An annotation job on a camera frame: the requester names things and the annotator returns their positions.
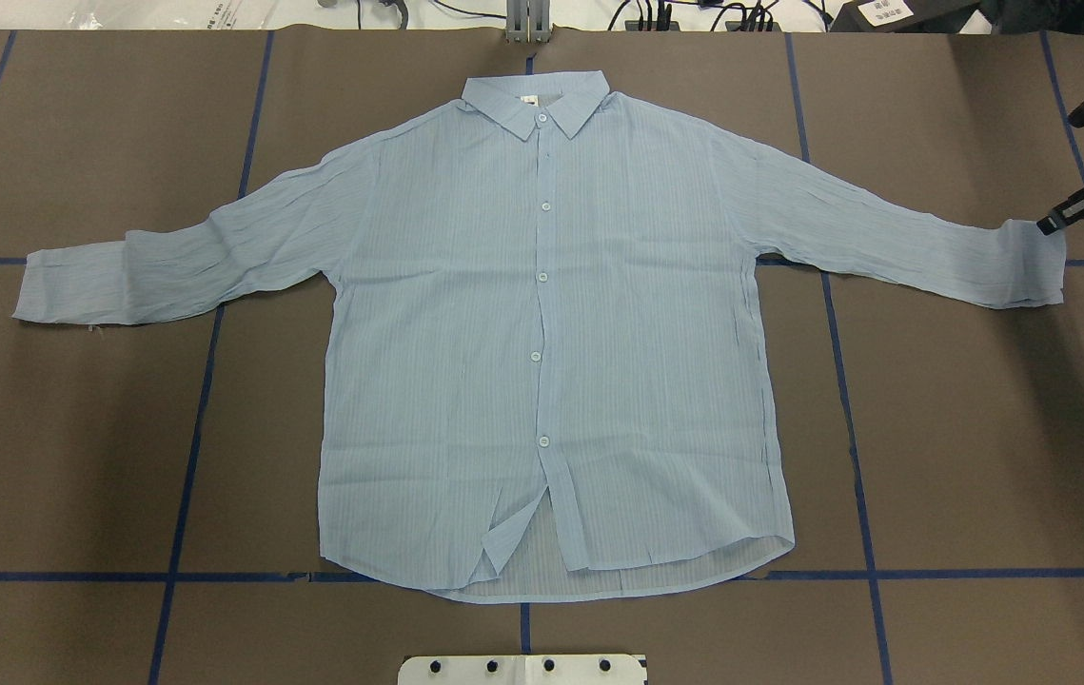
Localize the light blue button shirt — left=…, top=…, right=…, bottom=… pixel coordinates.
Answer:
left=12, top=72, right=1067, bottom=603

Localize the clear plastic bag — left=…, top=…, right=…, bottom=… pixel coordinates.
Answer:
left=64, top=1, right=278, bottom=30

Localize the grey aluminium frame post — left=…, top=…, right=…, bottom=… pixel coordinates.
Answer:
left=505, top=0, right=553, bottom=44

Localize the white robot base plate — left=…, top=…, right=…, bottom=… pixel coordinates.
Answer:
left=397, top=654, right=649, bottom=684

